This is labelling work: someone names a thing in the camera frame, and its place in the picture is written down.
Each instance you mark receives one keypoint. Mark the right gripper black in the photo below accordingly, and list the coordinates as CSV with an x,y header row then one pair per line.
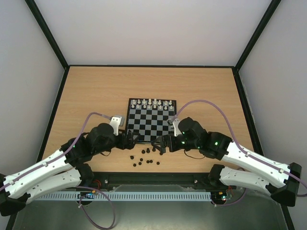
x,y
165,142

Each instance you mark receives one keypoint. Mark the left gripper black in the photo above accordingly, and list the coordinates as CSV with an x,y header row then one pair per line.
x,y
130,144

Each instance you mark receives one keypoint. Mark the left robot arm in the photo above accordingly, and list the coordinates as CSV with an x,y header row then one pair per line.
x,y
66,167

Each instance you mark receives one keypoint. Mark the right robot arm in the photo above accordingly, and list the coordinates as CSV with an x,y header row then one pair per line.
x,y
278,180

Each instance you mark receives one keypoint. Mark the black and silver chessboard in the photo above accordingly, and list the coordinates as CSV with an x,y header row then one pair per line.
x,y
149,123

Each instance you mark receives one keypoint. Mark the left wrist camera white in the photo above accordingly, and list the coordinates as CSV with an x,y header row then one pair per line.
x,y
116,122

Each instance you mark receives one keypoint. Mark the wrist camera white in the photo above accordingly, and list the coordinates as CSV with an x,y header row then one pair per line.
x,y
116,122
174,122

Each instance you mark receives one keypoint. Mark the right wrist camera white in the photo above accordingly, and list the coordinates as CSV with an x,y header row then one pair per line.
x,y
174,122

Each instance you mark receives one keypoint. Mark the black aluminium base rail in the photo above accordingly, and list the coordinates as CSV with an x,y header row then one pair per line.
x,y
153,178

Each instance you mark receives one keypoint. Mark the light blue cable duct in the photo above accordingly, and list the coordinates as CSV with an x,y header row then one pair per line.
x,y
127,196

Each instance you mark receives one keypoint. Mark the black cage frame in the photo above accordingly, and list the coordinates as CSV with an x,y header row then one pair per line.
x,y
31,4

